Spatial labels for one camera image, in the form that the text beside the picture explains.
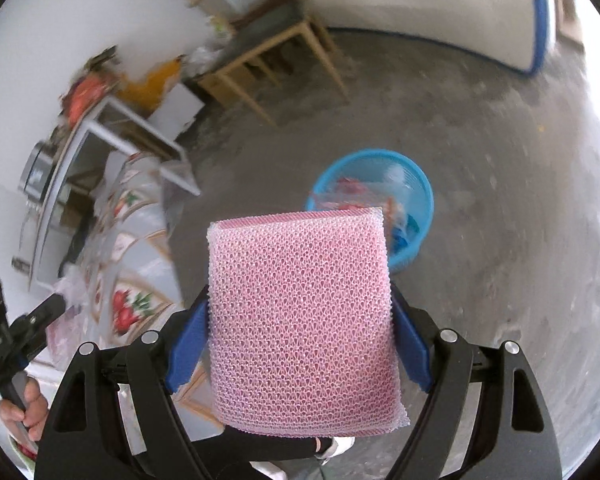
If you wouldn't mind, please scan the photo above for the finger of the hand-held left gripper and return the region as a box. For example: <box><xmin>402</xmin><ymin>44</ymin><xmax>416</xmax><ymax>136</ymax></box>
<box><xmin>5</xmin><ymin>332</ymin><xmax>49</xmax><ymax>369</ymax></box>
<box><xmin>10</xmin><ymin>293</ymin><xmax>69</xmax><ymax>337</ymax></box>

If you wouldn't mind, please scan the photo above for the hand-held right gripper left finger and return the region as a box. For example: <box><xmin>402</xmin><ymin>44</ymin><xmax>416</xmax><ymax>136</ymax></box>
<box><xmin>34</xmin><ymin>285</ymin><xmax>211</xmax><ymax>480</ymax></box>

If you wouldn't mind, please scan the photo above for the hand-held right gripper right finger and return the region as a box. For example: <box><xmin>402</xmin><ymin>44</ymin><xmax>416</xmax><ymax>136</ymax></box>
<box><xmin>390</xmin><ymin>282</ymin><xmax>563</xmax><ymax>480</ymax></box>

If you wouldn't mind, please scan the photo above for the pink clear plastic bag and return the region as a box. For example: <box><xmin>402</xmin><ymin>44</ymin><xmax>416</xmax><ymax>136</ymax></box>
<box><xmin>49</xmin><ymin>265</ymin><xmax>101</xmax><ymax>367</ymax></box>

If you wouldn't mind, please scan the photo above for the pink mesh sponge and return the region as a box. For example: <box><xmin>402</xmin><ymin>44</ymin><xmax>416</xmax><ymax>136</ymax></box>
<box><xmin>207</xmin><ymin>206</ymin><xmax>411</xmax><ymax>437</ymax></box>

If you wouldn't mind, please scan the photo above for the blue plastic waste basket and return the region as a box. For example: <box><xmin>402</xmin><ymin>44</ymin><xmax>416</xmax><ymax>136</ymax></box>
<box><xmin>305</xmin><ymin>148</ymin><xmax>435</xmax><ymax>273</ymax></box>

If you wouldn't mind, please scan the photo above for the person's left hand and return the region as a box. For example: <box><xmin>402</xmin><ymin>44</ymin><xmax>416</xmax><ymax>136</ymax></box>
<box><xmin>0</xmin><ymin>376</ymin><xmax>51</xmax><ymax>444</ymax></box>

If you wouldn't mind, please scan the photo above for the fruit print tablecloth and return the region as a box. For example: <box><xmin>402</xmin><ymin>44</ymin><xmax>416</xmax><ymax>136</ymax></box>
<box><xmin>45</xmin><ymin>152</ymin><xmax>216</xmax><ymax>421</ymax></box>

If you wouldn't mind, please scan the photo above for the white shoe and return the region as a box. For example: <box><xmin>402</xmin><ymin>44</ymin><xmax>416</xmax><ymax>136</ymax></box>
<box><xmin>315</xmin><ymin>436</ymin><xmax>356</xmax><ymax>461</ymax></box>

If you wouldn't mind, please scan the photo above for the steel rice cooker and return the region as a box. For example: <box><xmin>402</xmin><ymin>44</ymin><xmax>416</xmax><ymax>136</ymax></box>
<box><xmin>19</xmin><ymin>142</ymin><xmax>56</xmax><ymax>206</ymax></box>

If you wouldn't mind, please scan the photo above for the white side table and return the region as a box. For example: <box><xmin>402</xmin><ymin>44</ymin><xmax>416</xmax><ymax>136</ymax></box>
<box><xmin>30</xmin><ymin>95</ymin><xmax>201</xmax><ymax>291</ymax></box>

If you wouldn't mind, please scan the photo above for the orange plastic bag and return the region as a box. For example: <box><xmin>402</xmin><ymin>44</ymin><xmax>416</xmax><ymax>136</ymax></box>
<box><xmin>65</xmin><ymin>72</ymin><xmax>113</xmax><ymax>121</ymax></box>

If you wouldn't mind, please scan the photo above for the yellow plastic bag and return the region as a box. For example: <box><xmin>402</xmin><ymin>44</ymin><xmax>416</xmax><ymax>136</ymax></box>
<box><xmin>120</xmin><ymin>57</ymin><xmax>183</xmax><ymax>111</ymax></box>

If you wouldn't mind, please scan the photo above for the wooden chair black seat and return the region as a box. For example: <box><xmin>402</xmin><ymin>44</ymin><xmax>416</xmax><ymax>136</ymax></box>
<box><xmin>187</xmin><ymin>0</ymin><xmax>351</xmax><ymax>128</ymax></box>

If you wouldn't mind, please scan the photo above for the white mattress blue edge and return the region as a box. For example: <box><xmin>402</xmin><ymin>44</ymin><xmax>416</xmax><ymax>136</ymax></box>
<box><xmin>275</xmin><ymin>0</ymin><xmax>553</xmax><ymax>76</ymax></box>

